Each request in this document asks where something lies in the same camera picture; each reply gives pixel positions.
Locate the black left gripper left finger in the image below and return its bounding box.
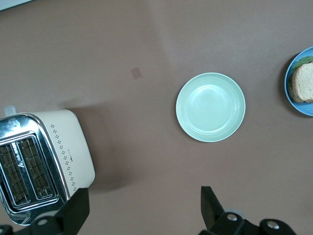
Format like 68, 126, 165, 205
0, 188, 90, 235

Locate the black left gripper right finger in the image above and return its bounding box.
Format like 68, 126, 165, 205
200, 186, 295, 235

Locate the brown-crusted bread slice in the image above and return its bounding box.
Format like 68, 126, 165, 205
290, 61, 313, 104

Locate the green lettuce leaf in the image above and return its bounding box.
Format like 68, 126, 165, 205
288, 56, 313, 94

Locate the light green plate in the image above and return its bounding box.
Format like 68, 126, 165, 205
176, 72, 246, 143

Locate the blue plate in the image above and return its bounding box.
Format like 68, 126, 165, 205
284, 46, 313, 117

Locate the cream and chrome toaster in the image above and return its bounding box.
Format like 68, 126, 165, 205
0, 105, 96, 226

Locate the small brown tape piece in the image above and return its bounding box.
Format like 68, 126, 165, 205
130, 67, 143, 80

